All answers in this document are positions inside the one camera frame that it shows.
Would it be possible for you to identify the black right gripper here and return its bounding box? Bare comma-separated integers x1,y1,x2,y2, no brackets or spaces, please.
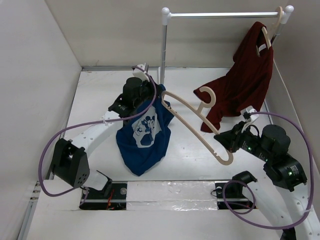
213,119,272,161

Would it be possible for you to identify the blue printed t-shirt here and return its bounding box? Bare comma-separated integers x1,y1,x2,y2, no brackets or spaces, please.
116,97,174,176

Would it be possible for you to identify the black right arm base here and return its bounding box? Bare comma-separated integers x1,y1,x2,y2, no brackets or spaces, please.
210,171,257,210

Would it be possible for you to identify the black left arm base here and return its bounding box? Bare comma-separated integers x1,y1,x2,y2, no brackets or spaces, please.
79,181,128,211

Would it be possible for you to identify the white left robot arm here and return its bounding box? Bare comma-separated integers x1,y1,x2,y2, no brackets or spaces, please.
49,77,163,199

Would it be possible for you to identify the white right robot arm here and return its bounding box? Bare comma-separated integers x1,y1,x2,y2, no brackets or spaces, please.
214,121,320,240

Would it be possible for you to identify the dark red t-shirt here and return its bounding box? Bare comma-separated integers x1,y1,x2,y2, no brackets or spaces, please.
205,21,274,129

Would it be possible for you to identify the wooden hanger with shirt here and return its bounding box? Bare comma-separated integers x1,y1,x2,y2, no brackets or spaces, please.
261,6,284,49

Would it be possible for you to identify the white clothes rack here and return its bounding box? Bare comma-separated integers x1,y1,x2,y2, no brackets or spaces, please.
158,5,295,84

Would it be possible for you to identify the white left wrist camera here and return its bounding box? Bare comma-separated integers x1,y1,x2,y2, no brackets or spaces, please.
132,63,149,81

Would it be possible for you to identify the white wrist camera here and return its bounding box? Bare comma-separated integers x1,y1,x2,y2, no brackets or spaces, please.
132,63,149,81
240,105,259,125

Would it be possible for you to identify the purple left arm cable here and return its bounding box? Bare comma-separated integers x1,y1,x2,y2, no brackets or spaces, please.
39,65,159,210

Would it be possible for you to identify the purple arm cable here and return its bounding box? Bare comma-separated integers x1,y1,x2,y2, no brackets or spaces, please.
222,111,314,230
39,65,159,210

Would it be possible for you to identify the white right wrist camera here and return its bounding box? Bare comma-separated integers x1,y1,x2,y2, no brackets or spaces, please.
240,105,259,125

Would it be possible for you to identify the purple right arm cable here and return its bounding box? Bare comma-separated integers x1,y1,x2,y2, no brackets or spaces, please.
222,111,314,230

